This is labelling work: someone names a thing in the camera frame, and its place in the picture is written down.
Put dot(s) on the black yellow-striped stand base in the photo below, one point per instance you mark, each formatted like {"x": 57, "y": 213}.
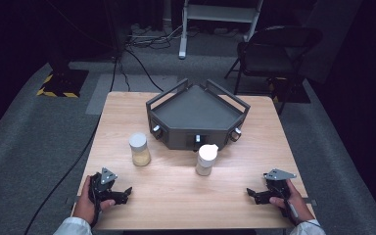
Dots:
{"x": 289, "y": 91}
{"x": 63, "y": 83}

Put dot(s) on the dark grey corner rack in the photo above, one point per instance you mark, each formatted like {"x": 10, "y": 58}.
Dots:
{"x": 196, "y": 112}

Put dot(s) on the yellow-filled jar with white lid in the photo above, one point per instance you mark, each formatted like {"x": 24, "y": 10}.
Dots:
{"x": 140, "y": 151}

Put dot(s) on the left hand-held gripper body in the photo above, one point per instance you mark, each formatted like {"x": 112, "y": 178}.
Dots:
{"x": 103, "y": 186}

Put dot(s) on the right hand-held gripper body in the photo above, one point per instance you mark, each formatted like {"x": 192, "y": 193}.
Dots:
{"x": 279, "y": 187}

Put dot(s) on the white-filled jar with white lid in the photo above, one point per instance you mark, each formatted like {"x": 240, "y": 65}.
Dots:
{"x": 205, "y": 160}

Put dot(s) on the white metal stand frame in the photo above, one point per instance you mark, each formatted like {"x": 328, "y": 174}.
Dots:
{"x": 220, "y": 13}

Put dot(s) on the person's right hand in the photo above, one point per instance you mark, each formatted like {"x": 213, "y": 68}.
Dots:
{"x": 298, "y": 202}

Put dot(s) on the person's left hand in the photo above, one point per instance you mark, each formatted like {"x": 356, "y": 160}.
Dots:
{"x": 84, "y": 204}

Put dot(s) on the black folding chair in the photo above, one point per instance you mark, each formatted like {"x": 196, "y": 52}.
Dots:
{"x": 267, "y": 55}

